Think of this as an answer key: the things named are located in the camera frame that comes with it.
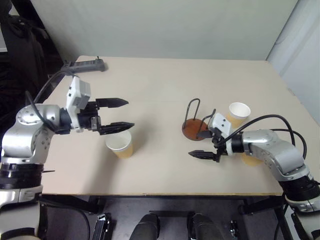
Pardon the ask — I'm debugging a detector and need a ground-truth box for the tan paper cup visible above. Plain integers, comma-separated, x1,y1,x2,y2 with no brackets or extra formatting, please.
226,101,252,128
241,152,263,167
104,130,134,160

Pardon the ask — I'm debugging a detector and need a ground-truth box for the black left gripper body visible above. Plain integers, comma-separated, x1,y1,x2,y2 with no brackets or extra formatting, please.
77,99,103,133

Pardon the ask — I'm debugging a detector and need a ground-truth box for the black silver floor bracket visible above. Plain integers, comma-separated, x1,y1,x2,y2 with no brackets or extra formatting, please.
228,219,241,240
92,212,113,240

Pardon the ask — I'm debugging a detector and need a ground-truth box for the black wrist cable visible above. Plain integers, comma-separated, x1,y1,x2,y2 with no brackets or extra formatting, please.
214,114,309,161
24,70,78,131

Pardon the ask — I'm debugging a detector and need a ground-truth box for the black covered chair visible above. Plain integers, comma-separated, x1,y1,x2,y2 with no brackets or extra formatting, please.
0,14,63,121

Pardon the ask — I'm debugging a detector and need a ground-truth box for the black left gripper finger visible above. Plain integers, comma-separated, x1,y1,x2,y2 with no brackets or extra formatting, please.
95,97,130,110
98,121,136,137

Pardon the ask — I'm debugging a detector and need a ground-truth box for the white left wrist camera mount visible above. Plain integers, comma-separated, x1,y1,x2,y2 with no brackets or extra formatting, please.
65,75,92,133

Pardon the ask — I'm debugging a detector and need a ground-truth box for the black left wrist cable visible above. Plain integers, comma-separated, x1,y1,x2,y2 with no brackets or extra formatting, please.
24,70,78,131

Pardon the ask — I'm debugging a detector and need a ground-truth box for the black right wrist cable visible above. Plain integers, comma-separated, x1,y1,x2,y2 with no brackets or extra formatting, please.
214,114,309,161

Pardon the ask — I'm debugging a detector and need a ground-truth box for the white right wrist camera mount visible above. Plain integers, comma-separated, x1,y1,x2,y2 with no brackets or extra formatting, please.
208,112,234,157

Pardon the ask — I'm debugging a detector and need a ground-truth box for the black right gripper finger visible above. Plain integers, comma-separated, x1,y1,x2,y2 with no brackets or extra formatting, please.
196,129,214,139
188,149,220,163

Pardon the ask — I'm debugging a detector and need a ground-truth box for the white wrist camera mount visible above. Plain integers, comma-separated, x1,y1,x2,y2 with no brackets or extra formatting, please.
208,112,234,157
65,75,92,133

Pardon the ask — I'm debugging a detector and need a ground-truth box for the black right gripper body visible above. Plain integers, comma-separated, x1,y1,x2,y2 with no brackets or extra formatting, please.
210,127,229,164

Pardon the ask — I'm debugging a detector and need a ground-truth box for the brown wooden cup holder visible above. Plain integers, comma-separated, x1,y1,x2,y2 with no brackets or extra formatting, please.
181,98,216,141

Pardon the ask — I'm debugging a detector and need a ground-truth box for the dark rounded shape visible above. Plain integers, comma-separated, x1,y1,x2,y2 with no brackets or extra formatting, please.
188,212,221,240
129,213,161,240

